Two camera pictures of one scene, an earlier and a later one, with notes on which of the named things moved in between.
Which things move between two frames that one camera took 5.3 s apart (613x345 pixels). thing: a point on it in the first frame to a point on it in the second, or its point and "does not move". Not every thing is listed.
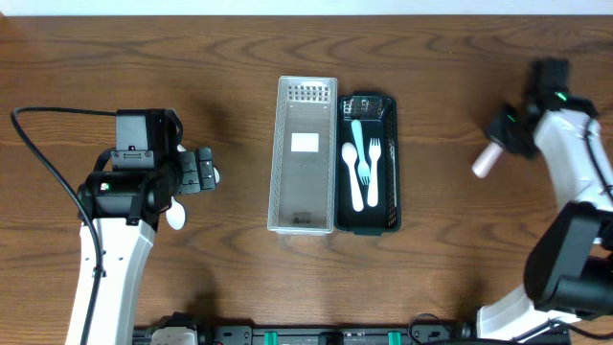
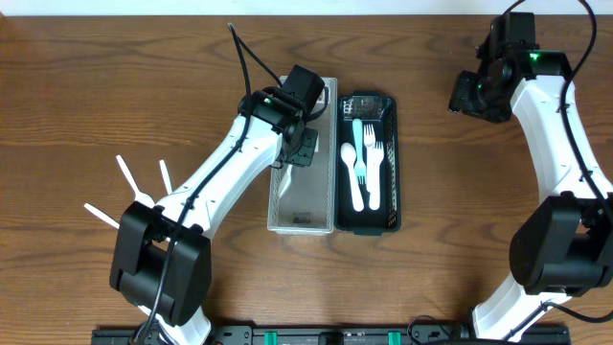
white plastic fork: [374, 150] does not move
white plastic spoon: [216, 172] to [286, 180]
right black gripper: [529, 149] to [460, 98]
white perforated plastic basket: [302, 200] does not move
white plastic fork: [487, 160] to [369, 139]
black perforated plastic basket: [376, 114] does not move
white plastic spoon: [350, 155] does not move
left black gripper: [190, 172] to [303, 150]
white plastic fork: [363, 169] does not move
